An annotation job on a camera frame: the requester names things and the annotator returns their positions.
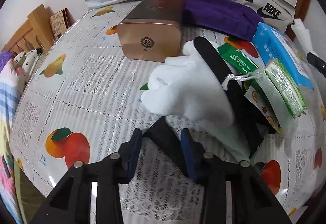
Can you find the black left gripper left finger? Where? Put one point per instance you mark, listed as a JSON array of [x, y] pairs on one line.
[[70, 199]]

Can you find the blue tissue pack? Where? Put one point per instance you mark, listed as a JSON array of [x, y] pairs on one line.
[[272, 44]]

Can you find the colourful striped bedding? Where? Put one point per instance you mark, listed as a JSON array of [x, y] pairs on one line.
[[11, 92]]

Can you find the white cloth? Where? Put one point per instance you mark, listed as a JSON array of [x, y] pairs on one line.
[[303, 36]]

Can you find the brown wooden door frame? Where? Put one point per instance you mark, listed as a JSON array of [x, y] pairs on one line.
[[301, 9]]

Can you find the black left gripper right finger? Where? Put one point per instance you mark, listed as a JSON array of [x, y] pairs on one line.
[[233, 192]]

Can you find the brown patterned book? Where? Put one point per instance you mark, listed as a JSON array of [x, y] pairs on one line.
[[59, 22]]

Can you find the white spotted plush toy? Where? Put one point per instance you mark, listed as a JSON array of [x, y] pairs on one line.
[[24, 63]]

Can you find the green snack packet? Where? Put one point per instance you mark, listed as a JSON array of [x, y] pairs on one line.
[[252, 91]]

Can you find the green gold tin box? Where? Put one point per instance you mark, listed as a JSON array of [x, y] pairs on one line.
[[152, 30]]

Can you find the purple towel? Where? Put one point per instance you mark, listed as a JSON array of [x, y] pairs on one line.
[[224, 16]]

